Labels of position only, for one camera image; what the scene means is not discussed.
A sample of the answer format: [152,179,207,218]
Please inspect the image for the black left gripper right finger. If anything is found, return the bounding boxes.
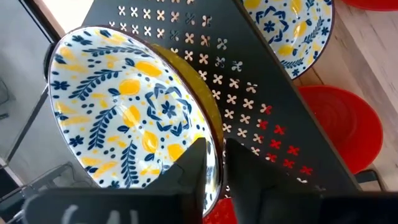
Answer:
[225,138,323,224]

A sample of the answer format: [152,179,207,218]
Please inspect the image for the yellow floral patterned bowl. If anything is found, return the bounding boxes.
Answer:
[242,0,335,80]
[46,25,224,218]

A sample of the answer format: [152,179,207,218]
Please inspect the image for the black rig frame post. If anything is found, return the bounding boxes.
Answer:
[18,0,66,43]

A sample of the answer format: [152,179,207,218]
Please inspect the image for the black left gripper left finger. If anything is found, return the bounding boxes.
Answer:
[146,138,208,224]

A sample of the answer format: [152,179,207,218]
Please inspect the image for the red plastic mini bowl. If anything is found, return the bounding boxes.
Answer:
[298,85,384,175]
[340,0,398,12]

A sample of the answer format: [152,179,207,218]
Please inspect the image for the black perforated metal shelf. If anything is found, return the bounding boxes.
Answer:
[82,0,388,224]

